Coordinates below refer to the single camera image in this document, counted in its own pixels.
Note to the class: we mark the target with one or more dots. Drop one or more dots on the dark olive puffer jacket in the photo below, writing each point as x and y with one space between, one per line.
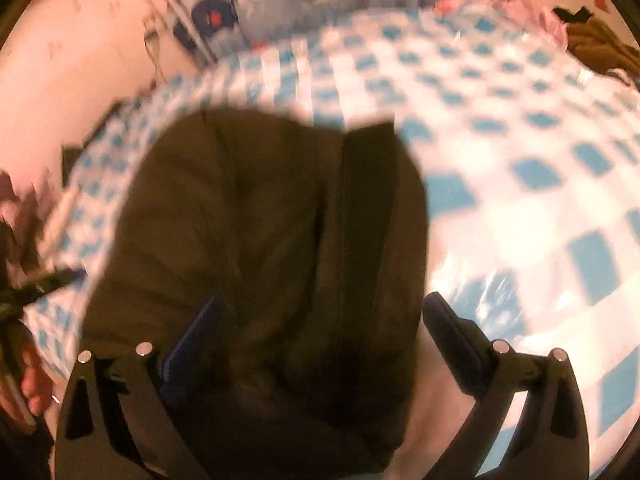
278 270

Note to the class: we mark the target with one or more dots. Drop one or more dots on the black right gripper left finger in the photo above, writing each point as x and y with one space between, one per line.
114 424

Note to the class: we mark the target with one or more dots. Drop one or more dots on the blue white checkered bed cover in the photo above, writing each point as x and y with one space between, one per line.
530 162

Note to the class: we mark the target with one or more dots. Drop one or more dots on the person's left hand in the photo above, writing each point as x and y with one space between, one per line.
26 388

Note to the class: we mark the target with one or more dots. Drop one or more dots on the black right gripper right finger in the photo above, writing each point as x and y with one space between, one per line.
550 439

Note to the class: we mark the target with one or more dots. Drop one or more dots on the brown clothes pile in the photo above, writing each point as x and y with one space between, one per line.
595 44

